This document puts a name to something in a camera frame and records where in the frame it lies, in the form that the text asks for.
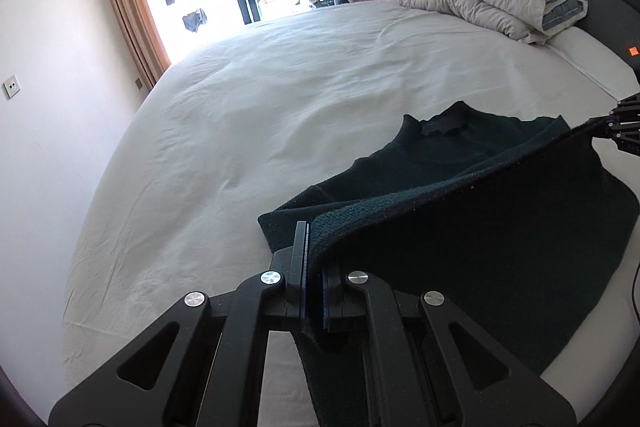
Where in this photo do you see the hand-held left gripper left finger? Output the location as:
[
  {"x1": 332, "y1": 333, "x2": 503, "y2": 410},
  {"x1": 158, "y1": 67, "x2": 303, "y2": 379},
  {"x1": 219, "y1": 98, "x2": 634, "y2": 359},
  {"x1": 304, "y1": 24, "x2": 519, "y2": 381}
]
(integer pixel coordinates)
[{"x1": 48, "y1": 221, "x2": 313, "y2": 427}]

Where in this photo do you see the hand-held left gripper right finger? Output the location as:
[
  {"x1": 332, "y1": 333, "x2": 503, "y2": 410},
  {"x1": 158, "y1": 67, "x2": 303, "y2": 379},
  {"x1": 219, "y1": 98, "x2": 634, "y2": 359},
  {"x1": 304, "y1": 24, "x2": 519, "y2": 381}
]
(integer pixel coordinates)
[{"x1": 320, "y1": 264, "x2": 576, "y2": 427}]

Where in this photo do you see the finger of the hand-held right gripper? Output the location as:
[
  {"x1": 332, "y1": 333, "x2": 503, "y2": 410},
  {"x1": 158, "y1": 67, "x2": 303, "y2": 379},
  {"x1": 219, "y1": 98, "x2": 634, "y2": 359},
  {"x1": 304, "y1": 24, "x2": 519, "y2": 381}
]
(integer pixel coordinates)
[
  {"x1": 607, "y1": 93, "x2": 640, "y2": 122},
  {"x1": 589, "y1": 117, "x2": 640, "y2": 152}
]

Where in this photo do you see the dark green sweater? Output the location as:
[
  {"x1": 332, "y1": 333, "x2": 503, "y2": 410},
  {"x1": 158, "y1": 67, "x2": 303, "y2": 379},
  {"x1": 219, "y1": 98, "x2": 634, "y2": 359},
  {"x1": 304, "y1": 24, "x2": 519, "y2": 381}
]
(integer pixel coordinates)
[{"x1": 257, "y1": 101, "x2": 640, "y2": 427}]

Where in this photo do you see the bed with white sheet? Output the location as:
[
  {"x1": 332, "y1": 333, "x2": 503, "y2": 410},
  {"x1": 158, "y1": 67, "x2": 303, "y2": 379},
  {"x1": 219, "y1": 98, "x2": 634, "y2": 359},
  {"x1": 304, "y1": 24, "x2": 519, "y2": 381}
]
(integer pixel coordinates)
[{"x1": 60, "y1": 0, "x2": 640, "y2": 427}]

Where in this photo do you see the small dark hanging garment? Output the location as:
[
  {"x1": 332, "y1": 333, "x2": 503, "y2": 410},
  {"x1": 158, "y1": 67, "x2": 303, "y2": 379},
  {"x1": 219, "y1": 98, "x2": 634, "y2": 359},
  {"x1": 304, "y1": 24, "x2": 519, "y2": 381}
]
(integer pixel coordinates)
[{"x1": 181, "y1": 8, "x2": 208, "y2": 32}]

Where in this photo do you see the thin black cable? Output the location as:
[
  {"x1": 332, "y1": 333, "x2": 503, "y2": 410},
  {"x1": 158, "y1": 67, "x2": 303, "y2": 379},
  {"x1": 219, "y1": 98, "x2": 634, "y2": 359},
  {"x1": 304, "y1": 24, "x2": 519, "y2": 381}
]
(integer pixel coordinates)
[{"x1": 631, "y1": 252, "x2": 640, "y2": 323}]

